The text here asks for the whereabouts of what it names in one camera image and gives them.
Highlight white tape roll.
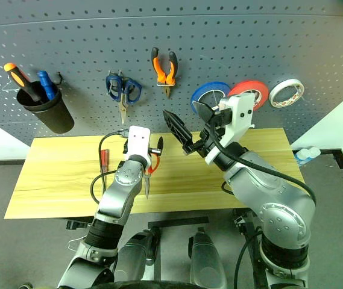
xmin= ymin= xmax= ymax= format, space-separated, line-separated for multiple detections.
xmin=269 ymin=79 xmax=306 ymax=108

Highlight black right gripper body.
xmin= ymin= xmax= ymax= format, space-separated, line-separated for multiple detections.
xmin=182 ymin=124 xmax=221 ymax=158

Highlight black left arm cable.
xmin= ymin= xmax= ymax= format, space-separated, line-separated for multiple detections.
xmin=89 ymin=129 xmax=130 ymax=205

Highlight small orange needle-nose pliers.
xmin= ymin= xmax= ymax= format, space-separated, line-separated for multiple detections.
xmin=151 ymin=47 xmax=178 ymax=99

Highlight black plastic cup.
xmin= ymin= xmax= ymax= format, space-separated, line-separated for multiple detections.
xmin=16 ymin=89 xmax=75 ymax=134

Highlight dark grey rounded shell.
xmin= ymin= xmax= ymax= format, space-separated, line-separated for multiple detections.
xmin=117 ymin=230 xmax=162 ymax=284
xmin=187 ymin=231 xmax=228 ymax=289

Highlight black metal table frame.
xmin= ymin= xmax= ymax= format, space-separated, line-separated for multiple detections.
xmin=65 ymin=207 xmax=268 ymax=289

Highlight blue handled screwdriver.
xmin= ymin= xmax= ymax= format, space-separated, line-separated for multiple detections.
xmin=37 ymin=70 xmax=56 ymax=101

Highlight red handled screwdriver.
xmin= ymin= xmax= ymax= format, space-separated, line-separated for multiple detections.
xmin=99 ymin=149 xmax=110 ymax=189

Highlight grey metal pegboard panel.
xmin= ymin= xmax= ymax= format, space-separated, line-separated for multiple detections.
xmin=0 ymin=0 xmax=343 ymax=148

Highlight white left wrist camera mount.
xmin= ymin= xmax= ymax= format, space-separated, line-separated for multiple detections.
xmin=127 ymin=125 xmax=153 ymax=169

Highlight blue handled scissors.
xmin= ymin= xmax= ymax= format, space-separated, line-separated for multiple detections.
xmin=104 ymin=70 xmax=143 ymax=125

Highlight orange black handled screwdriver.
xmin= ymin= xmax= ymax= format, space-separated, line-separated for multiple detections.
xmin=3 ymin=62 xmax=44 ymax=103

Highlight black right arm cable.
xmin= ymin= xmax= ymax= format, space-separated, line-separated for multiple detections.
xmin=212 ymin=132 xmax=316 ymax=289

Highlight wide red tape roll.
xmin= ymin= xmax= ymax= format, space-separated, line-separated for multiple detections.
xmin=227 ymin=79 xmax=270 ymax=111

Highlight thin white floor wire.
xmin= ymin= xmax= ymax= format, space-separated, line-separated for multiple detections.
xmin=68 ymin=237 xmax=86 ymax=251

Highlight blue tape roll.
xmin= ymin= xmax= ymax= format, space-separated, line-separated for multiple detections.
xmin=190 ymin=81 xmax=231 ymax=115

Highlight red handled scissors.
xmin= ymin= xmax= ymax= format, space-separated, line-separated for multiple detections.
xmin=142 ymin=154 xmax=162 ymax=199

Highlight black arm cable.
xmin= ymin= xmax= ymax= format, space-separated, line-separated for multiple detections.
xmin=89 ymin=129 xmax=130 ymax=205
xmin=212 ymin=132 xmax=316 ymax=289

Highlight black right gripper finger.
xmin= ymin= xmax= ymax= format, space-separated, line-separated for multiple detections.
xmin=192 ymin=101 xmax=218 ymax=127

